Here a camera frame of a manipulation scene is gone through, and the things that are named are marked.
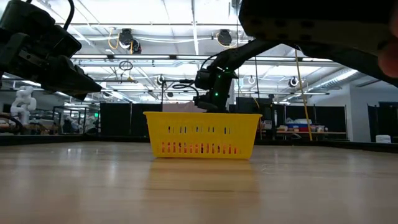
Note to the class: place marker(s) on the blue white container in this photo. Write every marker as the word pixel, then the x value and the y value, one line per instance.
pixel 298 125

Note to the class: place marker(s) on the dark partition panel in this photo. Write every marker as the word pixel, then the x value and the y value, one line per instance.
pixel 388 124

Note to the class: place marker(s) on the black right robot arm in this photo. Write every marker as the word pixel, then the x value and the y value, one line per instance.
pixel 248 49

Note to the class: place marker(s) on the yellow plastic basket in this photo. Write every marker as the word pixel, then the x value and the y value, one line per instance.
pixel 202 137

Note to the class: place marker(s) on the person's hand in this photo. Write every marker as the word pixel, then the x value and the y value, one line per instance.
pixel 390 59

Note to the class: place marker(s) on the pink cloth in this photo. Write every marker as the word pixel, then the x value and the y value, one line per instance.
pixel 177 107

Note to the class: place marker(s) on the wooden shelf board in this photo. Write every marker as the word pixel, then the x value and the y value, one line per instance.
pixel 326 132

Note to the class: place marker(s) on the black metal stand frame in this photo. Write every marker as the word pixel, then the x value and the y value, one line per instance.
pixel 186 81

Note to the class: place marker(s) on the long ceiling light bar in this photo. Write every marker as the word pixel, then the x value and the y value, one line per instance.
pixel 155 57

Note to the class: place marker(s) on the white bucket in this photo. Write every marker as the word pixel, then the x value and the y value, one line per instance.
pixel 383 139

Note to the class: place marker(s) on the black partition panel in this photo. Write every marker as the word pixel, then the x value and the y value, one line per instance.
pixel 287 113
pixel 115 119

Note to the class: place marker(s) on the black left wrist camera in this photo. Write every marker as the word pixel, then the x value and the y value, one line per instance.
pixel 46 28

